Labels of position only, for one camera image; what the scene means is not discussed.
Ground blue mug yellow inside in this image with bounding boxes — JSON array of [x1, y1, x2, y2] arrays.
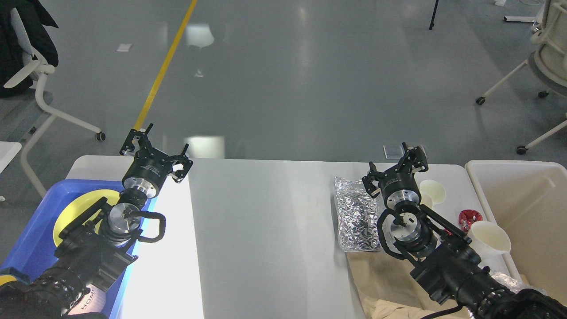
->
[[0, 267, 30, 285]]

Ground white office chair right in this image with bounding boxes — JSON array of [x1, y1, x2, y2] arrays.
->
[[475, 0, 567, 105]]

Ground pink mug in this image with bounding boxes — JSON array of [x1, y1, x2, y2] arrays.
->
[[66, 285, 108, 319]]

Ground white office chair left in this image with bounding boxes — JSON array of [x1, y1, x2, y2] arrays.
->
[[4, 8, 106, 198]]

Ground black tripod leg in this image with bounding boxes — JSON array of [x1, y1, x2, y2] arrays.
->
[[428, 0, 440, 31]]

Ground crushed red can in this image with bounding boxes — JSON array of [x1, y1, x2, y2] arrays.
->
[[458, 209, 483, 233]]

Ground brown paper bag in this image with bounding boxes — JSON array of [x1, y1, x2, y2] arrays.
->
[[346, 252, 457, 319]]

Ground crumpled clear plastic bag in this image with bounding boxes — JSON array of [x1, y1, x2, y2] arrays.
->
[[490, 271, 529, 294]]

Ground white side table corner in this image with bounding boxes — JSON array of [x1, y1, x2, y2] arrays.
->
[[0, 141, 22, 172]]

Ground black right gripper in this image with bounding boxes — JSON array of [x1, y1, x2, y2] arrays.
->
[[362, 143, 429, 210]]

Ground silver foil bag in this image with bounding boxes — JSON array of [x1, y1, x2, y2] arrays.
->
[[334, 176, 383, 253]]

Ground white office chair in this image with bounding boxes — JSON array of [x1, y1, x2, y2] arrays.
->
[[475, 0, 567, 105], [4, 8, 106, 198]]

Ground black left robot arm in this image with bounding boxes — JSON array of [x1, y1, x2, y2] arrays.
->
[[1, 124, 193, 319]]

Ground yellow plate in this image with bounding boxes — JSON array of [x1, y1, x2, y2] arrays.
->
[[53, 189, 119, 247]]

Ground blue plastic tray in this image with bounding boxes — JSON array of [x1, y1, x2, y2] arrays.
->
[[7, 179, 129, 319]]

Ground white paper cup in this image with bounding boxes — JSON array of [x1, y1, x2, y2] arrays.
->
[[419, 179, 447, 208], [468, 221, 512, 260]]

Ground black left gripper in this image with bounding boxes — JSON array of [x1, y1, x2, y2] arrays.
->
[[120, 123, 193, 198]]

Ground white chair leg with caster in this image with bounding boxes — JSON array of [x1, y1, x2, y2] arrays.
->
[[516, 120, 567, 155]]

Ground beige plastic bin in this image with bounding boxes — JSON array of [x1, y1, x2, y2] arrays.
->
[[465, 160, 567, 303]]

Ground black jacket on chair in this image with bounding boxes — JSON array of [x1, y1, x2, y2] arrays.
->
[[0, 0, 59, 99]]

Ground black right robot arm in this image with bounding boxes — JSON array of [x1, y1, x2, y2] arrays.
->
[[362, 143, 567, 319]]

